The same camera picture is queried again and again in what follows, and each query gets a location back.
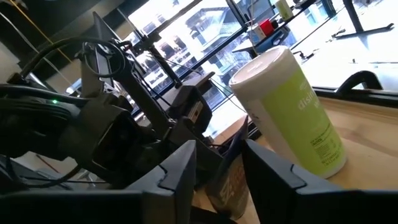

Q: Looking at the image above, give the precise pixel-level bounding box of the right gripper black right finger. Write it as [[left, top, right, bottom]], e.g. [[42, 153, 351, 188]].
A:
[[242, 139, 398, 224]]

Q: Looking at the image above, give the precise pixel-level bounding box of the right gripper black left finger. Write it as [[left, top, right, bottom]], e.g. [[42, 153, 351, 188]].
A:
[[0, 139, 197, 224]]

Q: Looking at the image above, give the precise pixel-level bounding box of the dark blue toiletry tube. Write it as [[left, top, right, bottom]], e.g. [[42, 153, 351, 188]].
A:
[[205, 114, 250, 220]]

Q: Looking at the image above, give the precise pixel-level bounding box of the large window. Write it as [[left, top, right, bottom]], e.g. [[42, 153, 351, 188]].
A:
[[124, 0, 398, 138]]

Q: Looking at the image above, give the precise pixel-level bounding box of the white green wipes canister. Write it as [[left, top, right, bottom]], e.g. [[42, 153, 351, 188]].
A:
[[228, 45, 348, 180], [275, 0, 295, 21]]

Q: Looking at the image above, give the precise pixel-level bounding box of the white box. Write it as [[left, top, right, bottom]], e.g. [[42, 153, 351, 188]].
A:
[[251, 24, 266, 42]]

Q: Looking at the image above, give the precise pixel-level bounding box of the red box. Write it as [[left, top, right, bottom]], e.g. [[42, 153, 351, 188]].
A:
[[259, 18, 276, 38]]

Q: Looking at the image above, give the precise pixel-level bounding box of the black background table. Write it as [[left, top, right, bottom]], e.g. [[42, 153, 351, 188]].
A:
[[231, 0, 398, 60]]

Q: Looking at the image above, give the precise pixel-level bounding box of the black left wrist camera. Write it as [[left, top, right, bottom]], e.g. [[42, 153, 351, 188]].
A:
[[57, 99, 142, 184]]

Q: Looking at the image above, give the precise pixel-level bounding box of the black aluminium table frame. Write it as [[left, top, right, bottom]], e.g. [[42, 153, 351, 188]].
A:
[[91, 12, 398, 139]]

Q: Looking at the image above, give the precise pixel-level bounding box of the black arched handle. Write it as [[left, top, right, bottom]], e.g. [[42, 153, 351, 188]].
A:
[[334, 70, 384, 96]]

